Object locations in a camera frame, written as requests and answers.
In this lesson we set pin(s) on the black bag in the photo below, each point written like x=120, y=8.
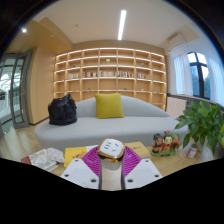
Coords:
x=62, y=110

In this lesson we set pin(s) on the grey-framed glass door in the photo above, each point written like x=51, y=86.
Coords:
x=18, y=93

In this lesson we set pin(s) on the lit wooden shelf unit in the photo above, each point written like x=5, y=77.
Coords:
x=110, y=65

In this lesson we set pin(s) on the long ceiling light strip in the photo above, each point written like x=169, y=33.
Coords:
x=122, y=25

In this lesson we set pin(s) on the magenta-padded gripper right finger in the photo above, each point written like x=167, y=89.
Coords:
x=141, y=173

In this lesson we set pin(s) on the white radiator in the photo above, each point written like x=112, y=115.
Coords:
x=176, y=107

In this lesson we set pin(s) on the yellow and orange book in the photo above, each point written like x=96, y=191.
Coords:
x=75, y=154

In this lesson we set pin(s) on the small red and white cup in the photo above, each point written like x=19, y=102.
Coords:
x=192, y=151

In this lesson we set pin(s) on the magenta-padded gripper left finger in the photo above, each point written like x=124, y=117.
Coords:
x=80, y=173

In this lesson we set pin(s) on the white sheer curtain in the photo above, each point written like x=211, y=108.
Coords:
x=182, y=75

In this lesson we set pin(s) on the green potted plant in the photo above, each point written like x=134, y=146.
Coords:
x=201, y=123

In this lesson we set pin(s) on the white wall air conditioner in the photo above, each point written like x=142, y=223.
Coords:
x=176, y=41

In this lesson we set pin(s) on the grey curved sofa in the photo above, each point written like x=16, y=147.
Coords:
x=100, y=130

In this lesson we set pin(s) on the white charger with gold trim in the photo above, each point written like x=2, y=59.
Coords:
x=111, y=151

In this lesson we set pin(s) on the white pouch with orange dots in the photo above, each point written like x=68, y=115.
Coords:
x=55, y=155

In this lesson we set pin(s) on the colourful figurine group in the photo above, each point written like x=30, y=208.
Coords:
x=164, y=144

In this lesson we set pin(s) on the plain yellow book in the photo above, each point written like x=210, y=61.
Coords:
x=140, y=149

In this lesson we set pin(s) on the grey and red book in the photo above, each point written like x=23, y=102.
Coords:
x=38, y=160

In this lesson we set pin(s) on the yellow cushion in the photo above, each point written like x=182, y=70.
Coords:
x=109, y=106

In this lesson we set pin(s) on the dark-framed arched window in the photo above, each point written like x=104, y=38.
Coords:
x=199, y=75

